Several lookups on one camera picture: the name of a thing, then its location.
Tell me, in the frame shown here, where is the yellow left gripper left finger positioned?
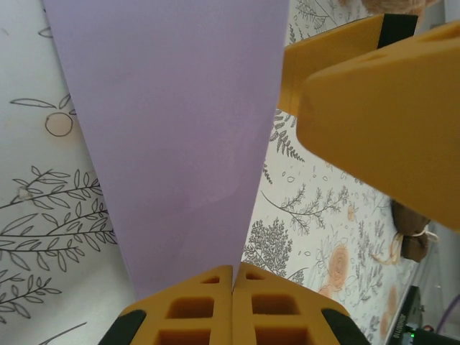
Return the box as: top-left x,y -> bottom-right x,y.
103,264 -> 234,345

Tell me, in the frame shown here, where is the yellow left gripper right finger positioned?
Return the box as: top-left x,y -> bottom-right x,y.
231,262 -> 366,345

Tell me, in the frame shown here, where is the lilac paper sheet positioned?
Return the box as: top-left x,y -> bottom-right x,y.
41,0 -> 292,299

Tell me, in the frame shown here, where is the small brown burlap sack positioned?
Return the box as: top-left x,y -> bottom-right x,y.
369,199 -> 441,267

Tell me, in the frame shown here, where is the floral printed table mat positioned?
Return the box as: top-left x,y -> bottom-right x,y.
0,0 -> 443,345

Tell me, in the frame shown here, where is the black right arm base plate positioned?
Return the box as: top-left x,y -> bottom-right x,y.
391,285 -> 460,345

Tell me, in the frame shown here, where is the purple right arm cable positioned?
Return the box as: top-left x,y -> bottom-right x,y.
434,296 -> 460,334

